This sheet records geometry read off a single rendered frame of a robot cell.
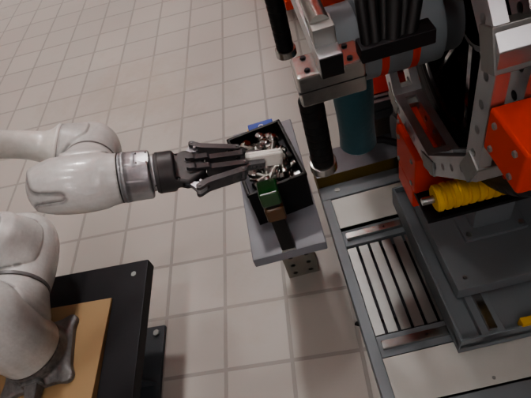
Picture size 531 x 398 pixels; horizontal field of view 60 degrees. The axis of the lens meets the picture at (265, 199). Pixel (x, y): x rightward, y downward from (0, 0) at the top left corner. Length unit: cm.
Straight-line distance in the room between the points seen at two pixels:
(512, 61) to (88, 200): 64
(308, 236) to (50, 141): 56
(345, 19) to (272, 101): 137
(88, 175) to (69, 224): 124
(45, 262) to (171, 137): 105
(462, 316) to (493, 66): 80
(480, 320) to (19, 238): 112
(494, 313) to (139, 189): 89
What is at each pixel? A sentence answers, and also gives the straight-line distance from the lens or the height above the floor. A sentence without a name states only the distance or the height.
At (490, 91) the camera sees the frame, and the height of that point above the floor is 91.
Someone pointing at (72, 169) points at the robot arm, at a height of 84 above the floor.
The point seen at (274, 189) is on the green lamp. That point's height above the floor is 66.
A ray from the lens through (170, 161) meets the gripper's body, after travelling 82.
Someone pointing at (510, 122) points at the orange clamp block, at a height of 88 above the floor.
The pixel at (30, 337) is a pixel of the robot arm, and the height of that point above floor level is 47.
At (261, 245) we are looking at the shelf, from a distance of 105.
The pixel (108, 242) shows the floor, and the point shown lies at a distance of 188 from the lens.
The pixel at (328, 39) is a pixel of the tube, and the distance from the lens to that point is 59.
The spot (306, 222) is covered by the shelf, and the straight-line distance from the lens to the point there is 106.
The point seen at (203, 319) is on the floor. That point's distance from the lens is 154.
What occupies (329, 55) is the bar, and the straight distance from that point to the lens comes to 58.
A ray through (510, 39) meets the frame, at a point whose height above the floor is 97.
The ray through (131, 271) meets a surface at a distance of 135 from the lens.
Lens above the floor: 131
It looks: 49 degrees down
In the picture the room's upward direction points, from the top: 21 degrees counter-clockwise
